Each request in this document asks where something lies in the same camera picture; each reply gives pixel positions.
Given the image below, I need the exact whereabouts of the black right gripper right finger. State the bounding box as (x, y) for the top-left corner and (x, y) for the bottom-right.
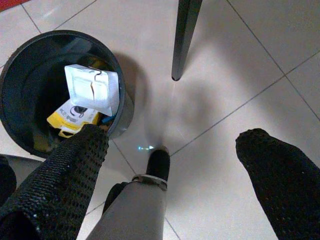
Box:
(235, 128), (320, 240)

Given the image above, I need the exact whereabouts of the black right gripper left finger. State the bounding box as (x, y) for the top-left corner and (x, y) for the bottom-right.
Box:
(0, 124), (110, 240)

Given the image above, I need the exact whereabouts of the black round rubbish bin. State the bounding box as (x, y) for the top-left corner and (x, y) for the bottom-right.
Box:
(0, 29), (135, 159)

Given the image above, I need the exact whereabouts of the yellow white product package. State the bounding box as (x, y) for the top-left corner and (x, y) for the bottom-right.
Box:
(46, 99), (101, 138)

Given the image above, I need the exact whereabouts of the small blue plastic scrap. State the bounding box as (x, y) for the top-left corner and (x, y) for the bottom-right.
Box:
(101, 114), (116, 125)

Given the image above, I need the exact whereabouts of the robot right leg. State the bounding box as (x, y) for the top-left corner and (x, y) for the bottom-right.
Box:
(84, 146), (171, 240)

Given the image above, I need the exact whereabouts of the white plastic packaging box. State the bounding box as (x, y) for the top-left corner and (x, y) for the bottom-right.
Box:
(64, 64), (120, 117)

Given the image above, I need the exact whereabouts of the black metal table leg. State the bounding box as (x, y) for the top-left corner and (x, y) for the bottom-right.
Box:
(171, 0), (204, 82)

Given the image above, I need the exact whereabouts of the red floor mat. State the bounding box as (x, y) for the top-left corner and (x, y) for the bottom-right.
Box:
(0, 0), (32, 13)

